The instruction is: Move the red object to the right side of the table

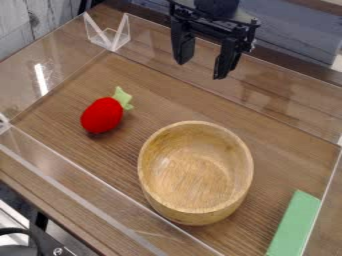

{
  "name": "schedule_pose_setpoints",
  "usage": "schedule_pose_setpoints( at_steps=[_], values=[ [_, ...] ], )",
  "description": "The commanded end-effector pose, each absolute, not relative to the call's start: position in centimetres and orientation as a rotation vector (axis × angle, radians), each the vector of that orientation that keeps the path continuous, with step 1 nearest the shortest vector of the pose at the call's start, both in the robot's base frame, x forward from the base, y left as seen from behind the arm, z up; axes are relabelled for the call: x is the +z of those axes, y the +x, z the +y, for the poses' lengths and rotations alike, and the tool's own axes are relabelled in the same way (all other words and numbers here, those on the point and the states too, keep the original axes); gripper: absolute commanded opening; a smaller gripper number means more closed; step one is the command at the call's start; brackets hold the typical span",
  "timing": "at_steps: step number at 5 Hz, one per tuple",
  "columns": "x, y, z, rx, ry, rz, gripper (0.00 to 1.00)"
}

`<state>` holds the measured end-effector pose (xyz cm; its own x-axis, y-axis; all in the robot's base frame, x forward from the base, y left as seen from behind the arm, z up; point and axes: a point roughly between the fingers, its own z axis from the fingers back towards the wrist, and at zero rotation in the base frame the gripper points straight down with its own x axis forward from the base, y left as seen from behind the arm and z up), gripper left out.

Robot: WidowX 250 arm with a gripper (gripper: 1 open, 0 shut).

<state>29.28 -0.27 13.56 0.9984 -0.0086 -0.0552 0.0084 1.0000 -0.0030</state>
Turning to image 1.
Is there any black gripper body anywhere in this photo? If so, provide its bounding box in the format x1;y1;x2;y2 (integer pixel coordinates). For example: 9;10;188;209
167;0;260;52

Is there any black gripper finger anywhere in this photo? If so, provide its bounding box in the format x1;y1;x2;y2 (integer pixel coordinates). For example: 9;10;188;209
214;38;240;80
171;18;195;65

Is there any red plush strawberry toy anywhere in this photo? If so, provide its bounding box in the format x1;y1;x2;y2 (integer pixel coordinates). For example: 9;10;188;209
80;86;133;134

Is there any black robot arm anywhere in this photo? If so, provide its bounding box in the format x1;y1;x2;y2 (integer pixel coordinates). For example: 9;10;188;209
167;0;260;80

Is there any wooden bowl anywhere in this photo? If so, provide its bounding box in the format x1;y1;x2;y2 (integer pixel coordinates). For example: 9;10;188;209
137;120;254;226

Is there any green tape strip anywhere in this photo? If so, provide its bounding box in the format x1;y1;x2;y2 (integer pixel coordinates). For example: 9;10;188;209
264;191;320;256

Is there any clear acrylic corner bracket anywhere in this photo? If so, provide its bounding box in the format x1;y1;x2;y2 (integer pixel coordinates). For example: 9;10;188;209
83;13;131;52

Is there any clear acrylic enclosure wall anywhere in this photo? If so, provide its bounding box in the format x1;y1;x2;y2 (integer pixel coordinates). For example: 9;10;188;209
0;7;342;256

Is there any black metal table bracket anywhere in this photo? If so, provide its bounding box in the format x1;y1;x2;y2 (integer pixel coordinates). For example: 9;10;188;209
29;211;77;256

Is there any black cable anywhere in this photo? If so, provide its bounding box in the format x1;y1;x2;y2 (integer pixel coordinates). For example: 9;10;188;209
0;227;33;248

